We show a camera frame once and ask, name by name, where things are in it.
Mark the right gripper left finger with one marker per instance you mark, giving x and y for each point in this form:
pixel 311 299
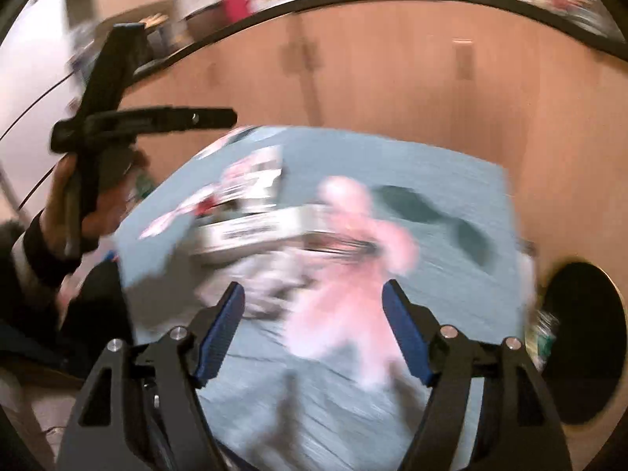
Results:
pixel 139 408

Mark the pink white medicine box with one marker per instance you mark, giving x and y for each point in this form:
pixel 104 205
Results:
pixel 249 186

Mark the left forearm dark sleeve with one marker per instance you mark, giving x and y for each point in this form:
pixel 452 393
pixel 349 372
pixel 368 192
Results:
pixel 31 276

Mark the black round trash bin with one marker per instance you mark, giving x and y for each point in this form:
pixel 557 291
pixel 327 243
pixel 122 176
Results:
pixel 577 337

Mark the left hand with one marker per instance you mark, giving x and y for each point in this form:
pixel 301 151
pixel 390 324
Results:
pixel 103 221

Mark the white refrigerator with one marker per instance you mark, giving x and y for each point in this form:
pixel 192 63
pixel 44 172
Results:
pixel 39 85

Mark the dark cooking pot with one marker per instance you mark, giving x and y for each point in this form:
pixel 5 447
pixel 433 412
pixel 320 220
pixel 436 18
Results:
pixel 206 21

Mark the white green small box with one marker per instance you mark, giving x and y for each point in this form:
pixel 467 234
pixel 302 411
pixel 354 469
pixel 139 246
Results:
pixel 230 240

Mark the teal floral tablecloth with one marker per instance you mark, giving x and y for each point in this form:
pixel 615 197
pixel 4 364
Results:
pixel 314 379

